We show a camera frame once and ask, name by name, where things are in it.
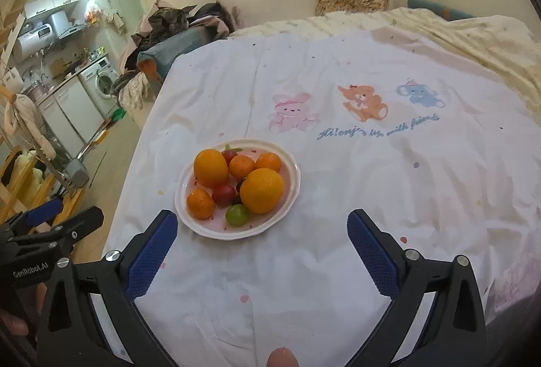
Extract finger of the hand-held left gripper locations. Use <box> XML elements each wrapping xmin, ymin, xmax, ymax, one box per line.
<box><xmin>0</xmin><ymin>199</ymin><xmax>64</xmax><ymax>235</ymax></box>
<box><xmin>8</xmin><ymin>206</ymin><xmax>104</xmax><ymax>251</ymax></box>

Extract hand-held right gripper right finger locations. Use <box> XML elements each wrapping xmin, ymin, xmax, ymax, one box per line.
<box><xmin>347</xmin><ymin>209</ymin><xmax>489</xmax><ymax>367</ymax></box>

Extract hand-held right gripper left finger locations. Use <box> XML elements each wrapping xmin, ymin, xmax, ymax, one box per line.
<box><xmin>36</xmin><ymin>209</ymin><xmax>180</xmax><ymax>367</ymax></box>

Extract small mandarin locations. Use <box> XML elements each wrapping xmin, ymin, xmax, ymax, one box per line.
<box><xmin>186</xmin><ymin>188</ymin><xmax>215</xmax><ymax>220</ymax></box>
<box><xmin>229</xmin><ymin>155</ymin><xmax>256</xmax><ymax>179</ymax></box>
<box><xmin>255</xmin><ymin>152</ymin><xmax>282</xmax><ymax>173</ymax></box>

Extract green lime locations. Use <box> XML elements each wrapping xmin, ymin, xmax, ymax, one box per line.
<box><xmin>225</xmin><ymin>204</ymin><xmax>251</xmax><ymax>227</ymax></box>

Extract large orange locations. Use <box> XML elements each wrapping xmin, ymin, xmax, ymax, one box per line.
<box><xmin>240</xmin><ymin>168</ymin><xmax>285</xmax><ymax>214</ymax></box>
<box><xmin>193</xmin><ymin>148</ymin><xmax>230</xmax><ymax>188</ymax></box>

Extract pink dotted plate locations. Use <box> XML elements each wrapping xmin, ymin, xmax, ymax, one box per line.
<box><xmin>174</xmin><ymin>138</ymin><xmax>302</xmax><ymax>241</ymax></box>

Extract person's left hand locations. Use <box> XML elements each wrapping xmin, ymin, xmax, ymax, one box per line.
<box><xmin>0</xmin><ymin>283</ymin><xmax>48</xmax><ymax>338</ymax></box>

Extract person's right hand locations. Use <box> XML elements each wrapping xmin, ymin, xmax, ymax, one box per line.
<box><xmin>268</xmin><ymin>347</ymin><xmax>299</xmax><ymax>367</ymax></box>

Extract yellow wooden chair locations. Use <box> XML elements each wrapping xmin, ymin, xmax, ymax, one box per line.
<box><xmin>0</xmin><ymin>147</ymin><xmax>85</xmax><ymax>224</ymax></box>

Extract grey dustpan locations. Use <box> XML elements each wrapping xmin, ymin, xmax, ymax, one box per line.
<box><xmin>63</xmin><ymin>159</ymin><xmax>89</xmax><ymax>190</ymax></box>

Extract white printed bed sheet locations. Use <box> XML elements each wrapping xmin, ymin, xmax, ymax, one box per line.
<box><xmin>101</xmin><ymin>27</ymin><xmax>541</xmax><ymax>367</ymax></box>

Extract beige hanging towel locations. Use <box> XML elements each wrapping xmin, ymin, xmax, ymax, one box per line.
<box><xmin>4</xmin><ymin>92</ymin><xmax>55</xmax><ymax>158</ymax></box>

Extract white kitchen cabinet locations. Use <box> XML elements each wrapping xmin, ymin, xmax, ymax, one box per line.
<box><xmin>40</xmin><ymin>77</ymin><xmax>104</xmax><ymax>156</ymax></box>

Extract green broom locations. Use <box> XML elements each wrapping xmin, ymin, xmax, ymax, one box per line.
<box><xmin>91</xmin><ymin>107</ymin><xmax>127</xmax><ymax>148</ymax></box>

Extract white washing machine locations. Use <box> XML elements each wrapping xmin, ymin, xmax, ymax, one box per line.
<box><xmin>78</xmin><ymin>56</ymin><xmax>121</xmax><ymax>116</ymax></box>

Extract white water heater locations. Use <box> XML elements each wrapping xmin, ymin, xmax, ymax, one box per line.
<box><xmin>15</xmin><ymin>23</ymin><xmax>53</xmax><ymax>59</ymax></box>

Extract grey rolled cushion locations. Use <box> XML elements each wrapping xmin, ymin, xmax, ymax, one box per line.
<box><xmin>137</xmin><ymin>27</ymin><xmax>212</xmax><ymax>82</ymax></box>

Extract pile of clothes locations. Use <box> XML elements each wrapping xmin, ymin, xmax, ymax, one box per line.
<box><xmin>118</xmin><ymin>0</ymin><xmax>241</xmax><ymax>110</ymax></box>

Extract pale yellow blanket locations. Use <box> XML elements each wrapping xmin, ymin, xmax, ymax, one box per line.
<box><xmin>228</xmin><ymin>6</ymin><xmax>541</xmax><ymax>114</ymax></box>

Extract teal cushion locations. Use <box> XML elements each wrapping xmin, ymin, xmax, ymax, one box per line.
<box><xmin>406</xmin><ymin>0</ymin><xmax>478</xmax><ymax>22</ymax></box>

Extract white wall cabinets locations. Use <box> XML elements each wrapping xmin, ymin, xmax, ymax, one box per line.
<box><xmin>24</xmin><ymin>0</ymin><xmax>81</xmax><ymax>19</ymax></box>

